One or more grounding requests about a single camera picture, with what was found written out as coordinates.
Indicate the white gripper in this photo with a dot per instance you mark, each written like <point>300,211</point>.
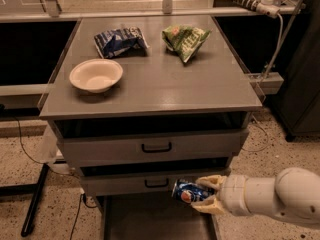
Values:
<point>232,193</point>

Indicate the blue pepsi can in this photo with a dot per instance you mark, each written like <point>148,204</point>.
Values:
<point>189,192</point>

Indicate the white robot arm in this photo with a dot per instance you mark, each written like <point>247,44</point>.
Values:
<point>293,196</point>

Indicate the grey top drawer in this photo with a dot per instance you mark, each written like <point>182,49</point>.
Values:
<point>131,149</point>

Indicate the grey open bottom drawer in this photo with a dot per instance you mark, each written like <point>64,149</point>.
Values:
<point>153,216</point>

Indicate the grey middle drawer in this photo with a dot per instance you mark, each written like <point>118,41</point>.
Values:
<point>134,183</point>

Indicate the grey drawer cabinet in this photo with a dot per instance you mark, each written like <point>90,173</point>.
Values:
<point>157,94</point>

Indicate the dark side cabinet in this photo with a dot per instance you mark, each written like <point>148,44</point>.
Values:
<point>297,104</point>

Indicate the green chip bag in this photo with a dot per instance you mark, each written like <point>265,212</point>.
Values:
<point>184,40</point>

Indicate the white paper bowl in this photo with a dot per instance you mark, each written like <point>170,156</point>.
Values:
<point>96,75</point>

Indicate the blue chip bag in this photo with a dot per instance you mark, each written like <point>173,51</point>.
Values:
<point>112,43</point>

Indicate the black metal stand leg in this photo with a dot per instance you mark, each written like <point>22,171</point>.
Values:
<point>35,190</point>

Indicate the white power strip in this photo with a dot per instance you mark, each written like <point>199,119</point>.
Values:
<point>264,7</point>

